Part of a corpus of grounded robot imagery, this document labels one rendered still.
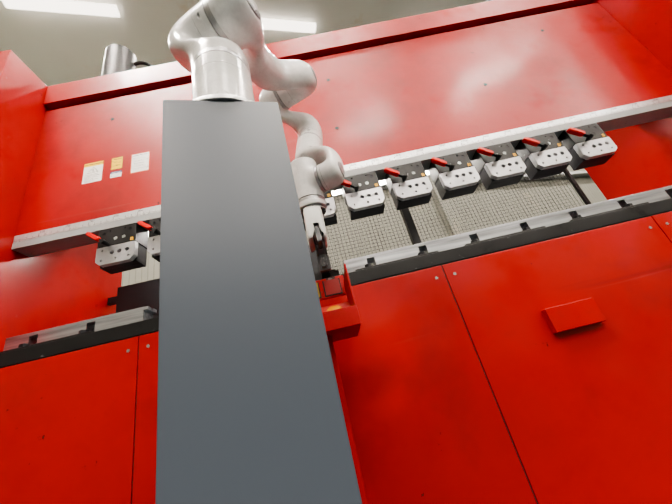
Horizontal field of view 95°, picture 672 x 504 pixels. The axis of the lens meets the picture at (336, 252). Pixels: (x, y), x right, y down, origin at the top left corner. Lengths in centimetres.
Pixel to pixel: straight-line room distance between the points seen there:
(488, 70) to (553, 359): 137
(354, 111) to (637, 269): 121
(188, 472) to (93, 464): 81
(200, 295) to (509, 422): 85
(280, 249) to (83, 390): 91
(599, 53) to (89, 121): 254
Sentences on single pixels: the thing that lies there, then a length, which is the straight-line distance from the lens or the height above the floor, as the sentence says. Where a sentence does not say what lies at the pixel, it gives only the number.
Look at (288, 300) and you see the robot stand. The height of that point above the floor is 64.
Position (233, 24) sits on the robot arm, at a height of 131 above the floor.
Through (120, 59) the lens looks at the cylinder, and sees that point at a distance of 250.
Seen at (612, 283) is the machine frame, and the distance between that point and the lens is 126.
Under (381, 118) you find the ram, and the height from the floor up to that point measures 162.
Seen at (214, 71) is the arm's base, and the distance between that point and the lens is 71.
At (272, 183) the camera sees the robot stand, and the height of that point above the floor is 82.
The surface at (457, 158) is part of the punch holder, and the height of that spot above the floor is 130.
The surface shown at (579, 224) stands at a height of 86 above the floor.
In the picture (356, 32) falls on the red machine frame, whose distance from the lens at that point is 205.
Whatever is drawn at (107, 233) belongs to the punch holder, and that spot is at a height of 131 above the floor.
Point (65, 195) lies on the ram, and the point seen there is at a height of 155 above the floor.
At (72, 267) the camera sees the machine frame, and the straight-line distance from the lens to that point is 199.
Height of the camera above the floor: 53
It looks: 25 degrees up
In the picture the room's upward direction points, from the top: 14 degrees counter-clockwise
